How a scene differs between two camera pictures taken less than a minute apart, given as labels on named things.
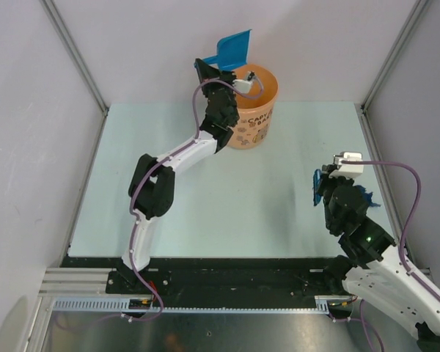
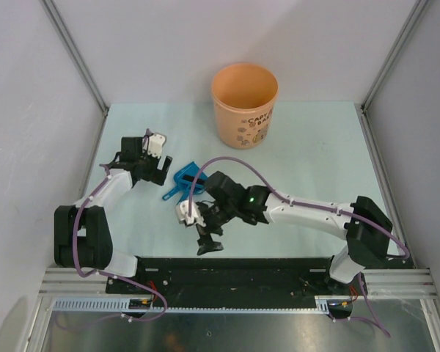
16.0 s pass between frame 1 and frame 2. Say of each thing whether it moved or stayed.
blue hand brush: moved
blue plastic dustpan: moved
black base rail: stayed
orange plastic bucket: stayed
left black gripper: moved
